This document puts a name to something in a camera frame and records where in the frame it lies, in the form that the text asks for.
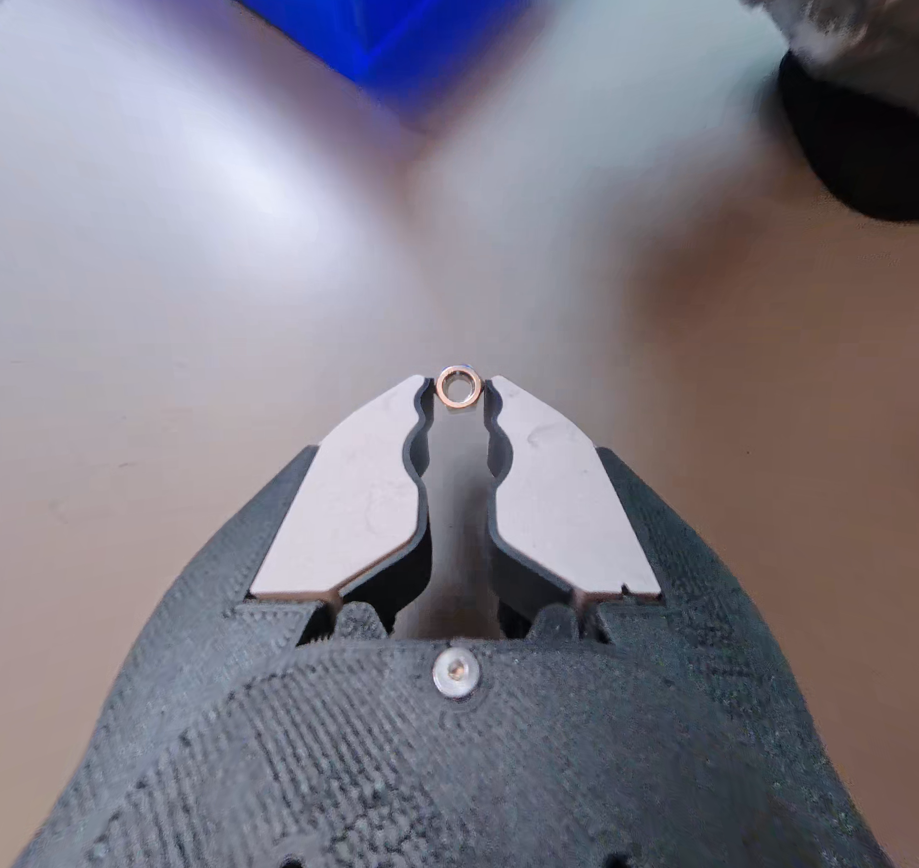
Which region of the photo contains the steel hex nut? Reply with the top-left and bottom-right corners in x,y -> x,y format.
435,363 -> 481,413

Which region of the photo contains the blue plastic bin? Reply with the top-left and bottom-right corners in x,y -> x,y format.
161,0 -> 539,130

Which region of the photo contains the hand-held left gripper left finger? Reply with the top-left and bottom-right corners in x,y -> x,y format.
247,374 -> 435,628

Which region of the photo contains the person's right forearm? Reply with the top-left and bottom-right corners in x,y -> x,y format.
718,0 -> 919,115

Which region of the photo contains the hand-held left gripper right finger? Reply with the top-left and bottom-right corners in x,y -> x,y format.
484,375 -> 663,621

